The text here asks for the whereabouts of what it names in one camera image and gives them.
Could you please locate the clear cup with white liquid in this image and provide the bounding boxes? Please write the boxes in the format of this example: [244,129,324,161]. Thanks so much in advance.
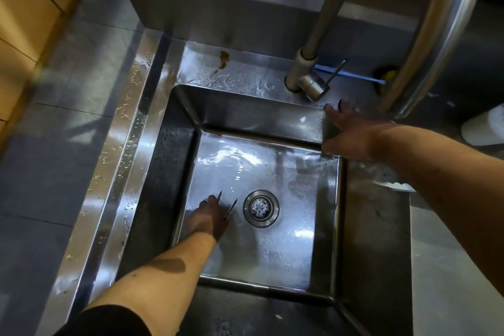
[460,103,504,146]

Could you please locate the black sleeve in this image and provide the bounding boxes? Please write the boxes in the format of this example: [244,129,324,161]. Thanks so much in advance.
[53,304,152,336]

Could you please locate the light wooden cabinet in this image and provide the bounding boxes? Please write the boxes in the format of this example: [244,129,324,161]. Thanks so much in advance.
[0,0,89,143]

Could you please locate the person's right hand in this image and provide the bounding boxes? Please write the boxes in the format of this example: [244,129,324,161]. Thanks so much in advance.
[321,99,394,162]

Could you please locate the yellow sponge brush, blue handle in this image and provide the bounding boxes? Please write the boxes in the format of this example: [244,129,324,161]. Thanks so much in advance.
[314,64,398,96]

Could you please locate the stainless steel sink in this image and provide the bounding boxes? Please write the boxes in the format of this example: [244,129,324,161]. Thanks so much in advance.
[116,83,412,336]

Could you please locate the person's left forearm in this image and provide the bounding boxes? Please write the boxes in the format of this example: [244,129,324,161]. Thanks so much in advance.
[85,231,219,336]

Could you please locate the white-tipped metal tongs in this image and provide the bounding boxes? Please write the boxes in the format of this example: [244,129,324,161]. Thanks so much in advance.
[372,180,417,194]

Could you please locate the person's left hand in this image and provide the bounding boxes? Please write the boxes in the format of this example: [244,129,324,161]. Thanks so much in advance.
[187,194,233,244]

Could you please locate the curved steel faucet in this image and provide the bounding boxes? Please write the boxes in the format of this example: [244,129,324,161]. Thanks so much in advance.
[285,0,489,120]

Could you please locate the person's right forearm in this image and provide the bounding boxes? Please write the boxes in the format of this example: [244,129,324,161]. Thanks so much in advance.
[370,125,504,297]

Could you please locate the steel tongs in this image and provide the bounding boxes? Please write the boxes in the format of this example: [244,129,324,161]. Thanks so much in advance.
[216,191,239,222]

